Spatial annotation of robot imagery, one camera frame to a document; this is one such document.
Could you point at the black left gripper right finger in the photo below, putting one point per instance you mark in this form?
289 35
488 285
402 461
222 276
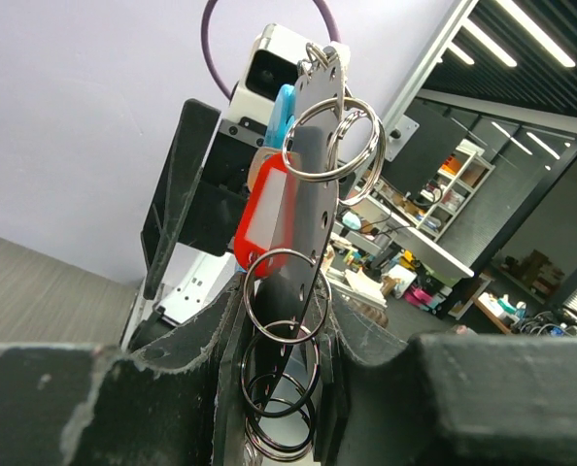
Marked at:
443 398

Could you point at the red key tag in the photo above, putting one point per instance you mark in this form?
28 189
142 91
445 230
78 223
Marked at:
267 222

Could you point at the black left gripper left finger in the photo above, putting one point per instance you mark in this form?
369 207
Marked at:
171 402

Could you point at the metal key organizer blue handle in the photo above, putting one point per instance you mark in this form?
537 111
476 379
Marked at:
286 295

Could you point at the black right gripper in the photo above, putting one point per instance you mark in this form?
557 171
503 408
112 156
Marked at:
202 213

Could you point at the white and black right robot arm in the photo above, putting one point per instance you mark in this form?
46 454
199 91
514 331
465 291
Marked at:
184 291

